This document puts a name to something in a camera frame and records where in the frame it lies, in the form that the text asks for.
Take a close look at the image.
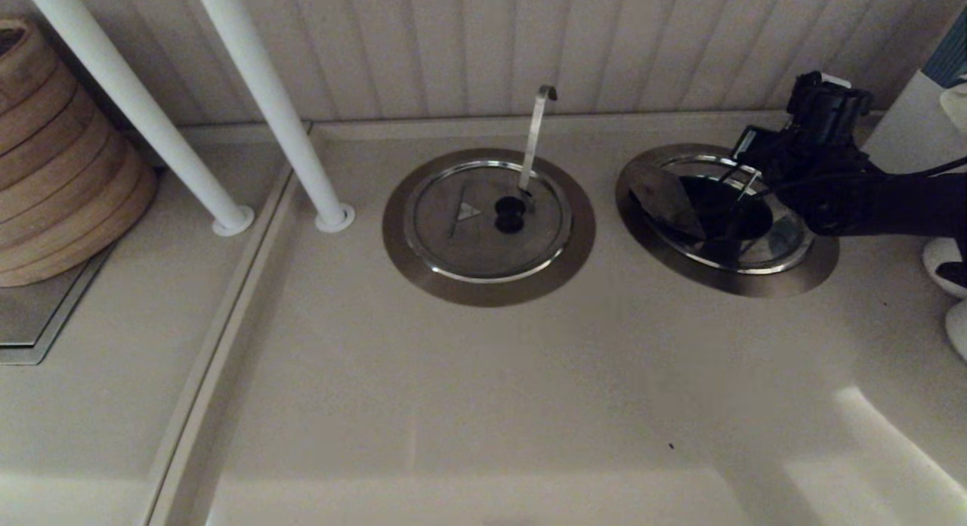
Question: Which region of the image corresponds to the steel ladle with straight handle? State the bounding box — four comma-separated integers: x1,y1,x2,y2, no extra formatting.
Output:
721,167,762,232

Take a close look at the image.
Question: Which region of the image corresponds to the steel lid with black knob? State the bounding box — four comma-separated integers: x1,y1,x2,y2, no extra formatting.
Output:
403,159,573,284
626,154,815,276

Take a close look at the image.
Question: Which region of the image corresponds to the white box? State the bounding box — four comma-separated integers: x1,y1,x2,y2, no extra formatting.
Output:
865,71,967,175

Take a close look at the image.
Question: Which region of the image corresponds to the white paper napkin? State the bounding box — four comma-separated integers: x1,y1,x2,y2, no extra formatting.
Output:
939,84,967,138

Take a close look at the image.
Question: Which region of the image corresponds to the white metal pole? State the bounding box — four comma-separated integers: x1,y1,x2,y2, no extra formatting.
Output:
19,0,255,237
191,0,356,234

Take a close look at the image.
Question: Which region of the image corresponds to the beige counter divider strip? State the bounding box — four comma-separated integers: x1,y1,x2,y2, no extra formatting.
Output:
147,125,313,526

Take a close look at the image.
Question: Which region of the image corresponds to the bamboo steamer stack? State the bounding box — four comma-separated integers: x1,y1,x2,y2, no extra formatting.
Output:
0,20,159,289

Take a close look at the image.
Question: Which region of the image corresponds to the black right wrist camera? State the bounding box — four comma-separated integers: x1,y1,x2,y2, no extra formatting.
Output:
786,71,873,153

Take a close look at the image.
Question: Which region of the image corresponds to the steel pot well ring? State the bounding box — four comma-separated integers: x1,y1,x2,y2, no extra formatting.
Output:
614,144,839,298
382,148,596,308

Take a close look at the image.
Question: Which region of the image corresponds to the left steel ladle handle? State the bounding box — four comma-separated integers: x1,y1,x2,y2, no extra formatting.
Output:
517,86,558,196

